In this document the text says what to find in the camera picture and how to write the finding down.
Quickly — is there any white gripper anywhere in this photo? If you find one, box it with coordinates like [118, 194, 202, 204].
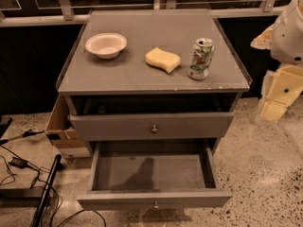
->
[260, 63, 303, 121]

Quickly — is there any green white 7up can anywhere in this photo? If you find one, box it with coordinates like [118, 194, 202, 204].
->
[188, 38, 215, 80]

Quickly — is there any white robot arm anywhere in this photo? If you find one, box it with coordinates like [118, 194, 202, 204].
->
[251, 0, 303, 121]

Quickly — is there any grey top drawer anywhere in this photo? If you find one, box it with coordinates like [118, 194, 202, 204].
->
[70, 113, 234, 141]

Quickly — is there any grey drawer cabinet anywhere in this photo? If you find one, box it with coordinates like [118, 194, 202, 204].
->
[55, 9, 253, 212]

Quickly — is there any grey open middle drawer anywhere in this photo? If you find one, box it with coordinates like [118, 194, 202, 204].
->
[77, 139, 231, 210]

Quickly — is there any yellow sponge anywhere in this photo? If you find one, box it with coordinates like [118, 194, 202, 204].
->
[145, 47, 181, 74]

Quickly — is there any metal window railing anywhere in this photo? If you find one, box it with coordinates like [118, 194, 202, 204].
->
[0, 0, 291, 26]

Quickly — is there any white paper bowl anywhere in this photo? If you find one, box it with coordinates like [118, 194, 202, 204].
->
[85, 33, 127, 60]

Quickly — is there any cardboard box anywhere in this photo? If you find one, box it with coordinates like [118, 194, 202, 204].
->
[45, 96, 90, 159]

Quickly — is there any black power adapter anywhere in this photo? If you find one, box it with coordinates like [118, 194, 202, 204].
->
[9, 157, 27, 169]

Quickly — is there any black pole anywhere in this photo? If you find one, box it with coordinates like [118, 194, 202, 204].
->
[30, 154, 62, 227]

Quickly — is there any black handled tool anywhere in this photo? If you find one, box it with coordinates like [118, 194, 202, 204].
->
[0, 130, 45, 145]

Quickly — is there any black cable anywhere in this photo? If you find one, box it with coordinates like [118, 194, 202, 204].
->
[0, 145, 107, 227]

